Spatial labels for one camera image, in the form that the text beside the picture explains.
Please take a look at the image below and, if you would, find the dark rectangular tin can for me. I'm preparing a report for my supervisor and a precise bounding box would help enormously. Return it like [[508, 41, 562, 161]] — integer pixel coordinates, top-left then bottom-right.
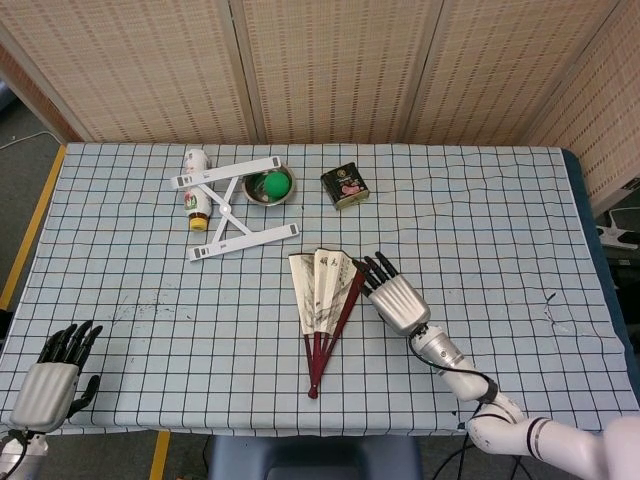
[[320, 162, 371, 211]]

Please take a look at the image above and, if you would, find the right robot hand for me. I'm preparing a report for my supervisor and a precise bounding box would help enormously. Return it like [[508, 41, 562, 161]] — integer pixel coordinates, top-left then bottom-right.
[[351, 251, 432, 335]]

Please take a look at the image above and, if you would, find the blue table pad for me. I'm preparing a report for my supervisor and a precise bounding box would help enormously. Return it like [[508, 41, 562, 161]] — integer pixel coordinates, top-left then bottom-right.
[[560, 147, 640, 364]]

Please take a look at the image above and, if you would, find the white stand base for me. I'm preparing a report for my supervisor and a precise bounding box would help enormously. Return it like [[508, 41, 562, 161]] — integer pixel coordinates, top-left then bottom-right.
[[596, 205, 640, 251]]

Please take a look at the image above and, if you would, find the bamboo folding screen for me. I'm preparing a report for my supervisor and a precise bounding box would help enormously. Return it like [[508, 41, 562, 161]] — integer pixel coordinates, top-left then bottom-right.
[[0, 0, 640, 217]]

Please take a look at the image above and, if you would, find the white folding laptop stand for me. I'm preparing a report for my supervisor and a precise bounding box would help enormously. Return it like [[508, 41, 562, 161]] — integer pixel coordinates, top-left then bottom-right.
[[170, 155, 300, 262]]

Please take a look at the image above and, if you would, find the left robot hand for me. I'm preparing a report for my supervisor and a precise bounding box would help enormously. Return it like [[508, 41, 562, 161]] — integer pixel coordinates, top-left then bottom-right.
[[8, 319, 104, 432]]

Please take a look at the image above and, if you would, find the white floor cable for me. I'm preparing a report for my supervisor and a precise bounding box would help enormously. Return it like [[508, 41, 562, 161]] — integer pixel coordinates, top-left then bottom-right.
[[0, 130, 52, 150]]

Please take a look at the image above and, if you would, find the green ball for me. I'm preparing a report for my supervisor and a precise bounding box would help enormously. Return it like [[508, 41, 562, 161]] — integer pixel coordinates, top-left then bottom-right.
[[263, 171, 292, 198]]

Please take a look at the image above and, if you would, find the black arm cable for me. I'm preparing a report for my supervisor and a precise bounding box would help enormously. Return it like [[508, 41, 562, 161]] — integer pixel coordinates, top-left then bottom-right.
[[408, 333, 499, 431]]

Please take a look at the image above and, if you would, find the white bottle with yellow cap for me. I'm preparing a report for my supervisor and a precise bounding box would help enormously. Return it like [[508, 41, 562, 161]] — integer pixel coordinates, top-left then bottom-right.
[[182, 147, 217, 233]]

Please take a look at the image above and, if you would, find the blue chair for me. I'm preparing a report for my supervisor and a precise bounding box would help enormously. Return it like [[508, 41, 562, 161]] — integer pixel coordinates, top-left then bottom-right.
[[207, 435, 424, 480]]

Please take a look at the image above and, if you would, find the folding paper fan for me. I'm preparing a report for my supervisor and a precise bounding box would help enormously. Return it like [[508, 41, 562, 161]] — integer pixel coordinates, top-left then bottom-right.
[[288, 247, 367, 400]]

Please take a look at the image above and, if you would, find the steel bowl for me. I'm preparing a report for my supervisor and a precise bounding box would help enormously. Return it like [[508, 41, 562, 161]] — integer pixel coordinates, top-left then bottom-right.
[[242, 167, 296, 207]]

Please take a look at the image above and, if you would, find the blue grid tablecloth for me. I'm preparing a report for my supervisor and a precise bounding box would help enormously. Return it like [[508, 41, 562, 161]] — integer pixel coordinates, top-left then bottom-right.
[[0, 142, 629, 437]]

